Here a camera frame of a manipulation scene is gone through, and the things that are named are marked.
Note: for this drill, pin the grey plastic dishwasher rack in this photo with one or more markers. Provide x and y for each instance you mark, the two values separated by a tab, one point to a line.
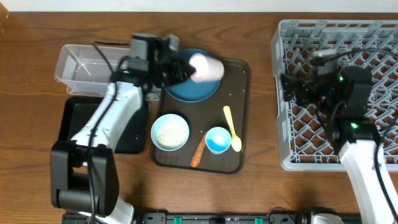
303	145

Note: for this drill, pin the pale yellow plastic spoon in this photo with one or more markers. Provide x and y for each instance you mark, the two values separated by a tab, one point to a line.
235	139

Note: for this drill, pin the pink plastic cup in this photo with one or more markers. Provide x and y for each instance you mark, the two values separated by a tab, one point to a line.
207	68

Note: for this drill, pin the orange carrot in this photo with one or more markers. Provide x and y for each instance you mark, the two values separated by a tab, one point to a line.
196	159

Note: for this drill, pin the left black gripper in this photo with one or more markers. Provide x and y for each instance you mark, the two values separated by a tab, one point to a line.
175	72

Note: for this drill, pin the dark brown serving tray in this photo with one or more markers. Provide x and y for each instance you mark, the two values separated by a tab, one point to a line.
201	116

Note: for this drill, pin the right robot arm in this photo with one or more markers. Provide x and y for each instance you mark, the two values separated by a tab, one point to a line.
341	94

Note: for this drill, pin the light blue rice bowl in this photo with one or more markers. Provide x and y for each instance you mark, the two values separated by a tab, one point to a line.
169	132

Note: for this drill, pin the clear plastic waste bin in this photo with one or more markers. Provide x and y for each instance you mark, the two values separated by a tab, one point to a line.
82	69

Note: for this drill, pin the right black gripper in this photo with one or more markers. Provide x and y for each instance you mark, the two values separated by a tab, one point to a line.
303	84

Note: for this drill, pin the light blue plastic cup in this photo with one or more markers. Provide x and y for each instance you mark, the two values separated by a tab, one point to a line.
218	140

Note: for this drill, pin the black plastic waste bin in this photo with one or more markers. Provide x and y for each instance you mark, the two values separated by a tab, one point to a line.
79	109

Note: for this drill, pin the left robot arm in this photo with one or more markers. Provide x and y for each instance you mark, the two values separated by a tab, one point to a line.
83	175

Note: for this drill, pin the dark blue plate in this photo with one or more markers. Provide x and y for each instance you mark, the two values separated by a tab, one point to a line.
190	91

